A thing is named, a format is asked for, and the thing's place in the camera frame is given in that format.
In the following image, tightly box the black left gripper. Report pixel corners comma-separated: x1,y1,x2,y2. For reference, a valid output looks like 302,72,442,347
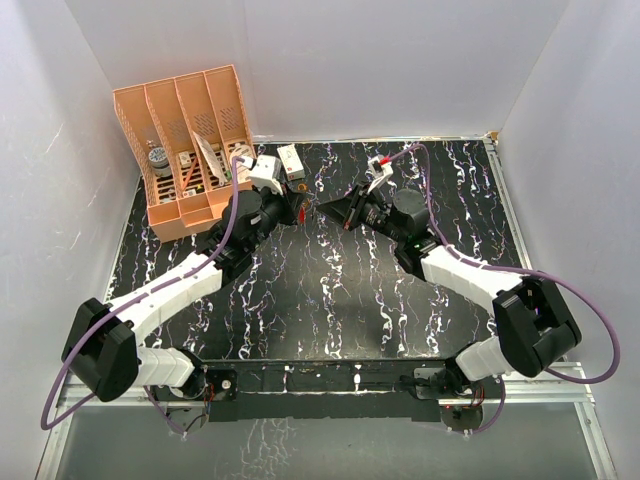
245,180,305,253

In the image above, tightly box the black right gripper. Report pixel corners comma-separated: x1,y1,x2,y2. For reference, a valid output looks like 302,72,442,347
317,181,406,244

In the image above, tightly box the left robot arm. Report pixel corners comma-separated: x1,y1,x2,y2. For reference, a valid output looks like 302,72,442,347
62,188,305,402

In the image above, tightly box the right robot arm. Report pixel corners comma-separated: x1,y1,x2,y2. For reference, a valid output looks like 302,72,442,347
318,184,582,397

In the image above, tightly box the small white cardboard box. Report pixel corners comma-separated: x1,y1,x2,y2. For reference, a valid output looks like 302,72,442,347
277,144,305,181

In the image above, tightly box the white paper card in organizer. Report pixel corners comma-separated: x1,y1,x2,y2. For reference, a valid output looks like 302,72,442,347
193,132,226,186

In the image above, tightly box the small white eraser box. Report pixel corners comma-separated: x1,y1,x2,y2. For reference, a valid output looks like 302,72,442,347
179,152,191,166

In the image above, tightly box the orange plastic file organizer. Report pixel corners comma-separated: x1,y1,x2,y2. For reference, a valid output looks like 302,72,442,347
113,65,254,242

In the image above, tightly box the grey round tin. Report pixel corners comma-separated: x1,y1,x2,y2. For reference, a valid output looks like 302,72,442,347
147,141,171,178

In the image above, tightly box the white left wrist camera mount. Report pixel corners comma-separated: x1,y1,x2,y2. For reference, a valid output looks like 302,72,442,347
248,155,284,196

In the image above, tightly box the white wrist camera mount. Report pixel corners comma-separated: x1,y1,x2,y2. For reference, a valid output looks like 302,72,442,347
367,155,393,194
248,155,284,196

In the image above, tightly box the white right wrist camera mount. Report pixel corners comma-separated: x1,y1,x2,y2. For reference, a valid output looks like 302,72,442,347
367,155,393,194

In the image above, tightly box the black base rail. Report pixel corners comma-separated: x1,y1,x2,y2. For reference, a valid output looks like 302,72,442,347
149,359,501,425

